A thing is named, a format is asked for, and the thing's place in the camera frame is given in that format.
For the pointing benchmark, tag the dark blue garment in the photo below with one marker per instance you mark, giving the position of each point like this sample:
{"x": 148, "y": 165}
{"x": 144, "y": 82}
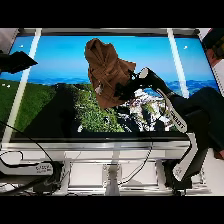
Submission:
{"x": 208, "y": 103}

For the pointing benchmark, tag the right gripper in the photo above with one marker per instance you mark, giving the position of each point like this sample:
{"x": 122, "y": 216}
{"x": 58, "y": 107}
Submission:
{"x": 125, "y": 91}

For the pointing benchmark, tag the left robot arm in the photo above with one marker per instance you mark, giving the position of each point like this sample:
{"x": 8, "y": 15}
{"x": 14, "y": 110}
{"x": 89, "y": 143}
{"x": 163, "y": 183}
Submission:
{"x": 23, "y": 168}

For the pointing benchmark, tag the silver frame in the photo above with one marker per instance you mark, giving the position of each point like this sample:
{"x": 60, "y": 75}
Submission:
{"x": 100, "y": 146}

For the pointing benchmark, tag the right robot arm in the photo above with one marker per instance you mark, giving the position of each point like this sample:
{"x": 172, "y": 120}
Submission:
{"x": 176, "y": 117}

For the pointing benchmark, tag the brown garment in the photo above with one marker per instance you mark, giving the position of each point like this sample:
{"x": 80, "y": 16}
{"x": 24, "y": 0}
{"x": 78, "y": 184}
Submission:
{"x": 105, "y": 68}

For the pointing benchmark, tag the heap of clothes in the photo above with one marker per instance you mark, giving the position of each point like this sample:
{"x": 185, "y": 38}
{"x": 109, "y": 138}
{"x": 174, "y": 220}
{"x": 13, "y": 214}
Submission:
{"x": 215, "y": 43}

